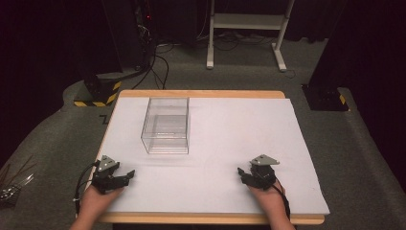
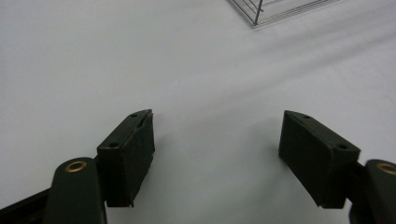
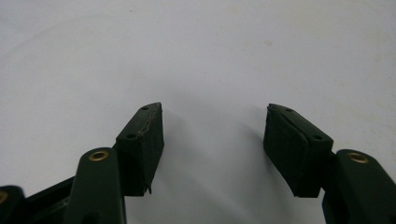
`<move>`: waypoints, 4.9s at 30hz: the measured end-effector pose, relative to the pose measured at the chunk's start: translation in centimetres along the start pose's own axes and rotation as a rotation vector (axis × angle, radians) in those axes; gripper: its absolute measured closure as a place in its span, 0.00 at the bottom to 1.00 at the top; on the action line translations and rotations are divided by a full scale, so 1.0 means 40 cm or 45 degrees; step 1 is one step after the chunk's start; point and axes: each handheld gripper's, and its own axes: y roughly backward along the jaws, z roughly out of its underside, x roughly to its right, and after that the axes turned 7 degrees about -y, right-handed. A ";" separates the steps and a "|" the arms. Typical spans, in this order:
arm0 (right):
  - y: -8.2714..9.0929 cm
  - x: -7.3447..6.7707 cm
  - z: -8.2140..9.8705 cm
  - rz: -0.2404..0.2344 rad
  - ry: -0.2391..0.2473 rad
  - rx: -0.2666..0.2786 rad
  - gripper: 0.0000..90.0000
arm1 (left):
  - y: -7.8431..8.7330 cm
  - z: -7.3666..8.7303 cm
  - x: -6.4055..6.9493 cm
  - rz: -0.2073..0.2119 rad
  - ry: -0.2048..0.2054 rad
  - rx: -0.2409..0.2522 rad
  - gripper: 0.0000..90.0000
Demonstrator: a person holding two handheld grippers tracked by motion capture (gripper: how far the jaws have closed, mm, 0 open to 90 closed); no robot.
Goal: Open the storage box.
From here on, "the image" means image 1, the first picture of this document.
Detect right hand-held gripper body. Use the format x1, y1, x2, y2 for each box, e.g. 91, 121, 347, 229
248, 153, 281, 192

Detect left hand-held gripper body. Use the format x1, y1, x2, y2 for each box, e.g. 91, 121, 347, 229
91, 154, 124, 196

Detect person's left hand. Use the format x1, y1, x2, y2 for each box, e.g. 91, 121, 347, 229
78, 184, 124, 221

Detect person's right hand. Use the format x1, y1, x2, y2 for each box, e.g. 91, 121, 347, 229
248, 184, 287, 219

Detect white table sheet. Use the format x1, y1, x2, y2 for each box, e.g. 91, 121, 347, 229
91, 96, 331, 216

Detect clear plastic box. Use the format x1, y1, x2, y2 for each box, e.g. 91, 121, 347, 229
140, 97, 192, 155

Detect wooden table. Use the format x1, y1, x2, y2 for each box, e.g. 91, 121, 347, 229
91, 89, 327, 226

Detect black yellow striped stand base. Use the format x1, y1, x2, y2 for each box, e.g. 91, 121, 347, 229
73, 74, 124, 108

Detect shiny metal utensils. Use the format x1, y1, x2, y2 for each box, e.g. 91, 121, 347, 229
0, 172, 35, 207

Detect dark equipment rack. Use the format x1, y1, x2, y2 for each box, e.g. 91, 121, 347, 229
101, 0, 158, 72

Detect dark curtain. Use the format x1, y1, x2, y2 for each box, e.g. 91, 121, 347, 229
307, 0, 406, 180
0, 0, 124, 161

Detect white metal stand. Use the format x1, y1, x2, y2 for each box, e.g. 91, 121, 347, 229
206, 0, 297, 73

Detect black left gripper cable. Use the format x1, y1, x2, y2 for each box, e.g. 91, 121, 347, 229
74, 160, 102, 216

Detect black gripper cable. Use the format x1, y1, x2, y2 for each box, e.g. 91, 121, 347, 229
74, 160, 102, 216
273, 178, 292, 221

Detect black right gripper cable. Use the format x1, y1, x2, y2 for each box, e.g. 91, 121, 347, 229
273, 178, 292, 221

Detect black stand base plate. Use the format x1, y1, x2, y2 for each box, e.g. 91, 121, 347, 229
301, 83, 350, 112

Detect black floor cables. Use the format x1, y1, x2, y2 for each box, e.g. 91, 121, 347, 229
131, 37, 170, 91

